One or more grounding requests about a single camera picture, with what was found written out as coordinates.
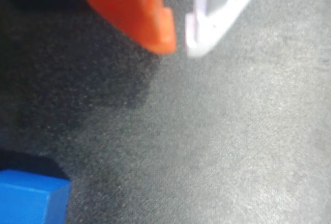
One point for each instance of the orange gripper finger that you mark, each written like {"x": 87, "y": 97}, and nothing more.
{"x": 129, "y": 4}

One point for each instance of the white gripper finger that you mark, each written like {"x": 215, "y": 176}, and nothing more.
{"x": 201, "y": 35}

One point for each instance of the blue cube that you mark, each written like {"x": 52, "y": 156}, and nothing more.
{"x": 28, "y": 198}

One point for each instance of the dark grey felt mat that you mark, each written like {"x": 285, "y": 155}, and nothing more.
{"x": 207, "y": 143}

